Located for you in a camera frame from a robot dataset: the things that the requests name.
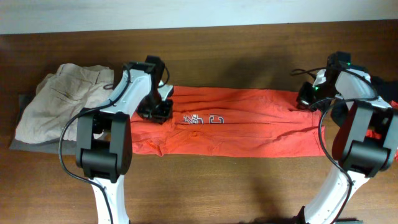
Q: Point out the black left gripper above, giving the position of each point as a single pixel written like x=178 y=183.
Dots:
x=160 y=114

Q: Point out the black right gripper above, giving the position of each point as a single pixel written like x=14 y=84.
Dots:
x=304 y=101

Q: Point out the orange soccer t-shirt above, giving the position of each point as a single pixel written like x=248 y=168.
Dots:
x=232 y=123

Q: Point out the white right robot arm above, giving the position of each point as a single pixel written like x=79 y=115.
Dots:
x=366 y=142

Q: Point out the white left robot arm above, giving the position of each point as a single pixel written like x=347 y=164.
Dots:
x=104 y=137

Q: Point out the red patterned garment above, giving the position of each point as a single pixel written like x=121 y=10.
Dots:
x=377 y=132

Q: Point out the beige folded shorts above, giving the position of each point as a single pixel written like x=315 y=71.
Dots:
x=59 y=97

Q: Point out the grey folded garment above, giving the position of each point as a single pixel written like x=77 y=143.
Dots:
x=49 y=147

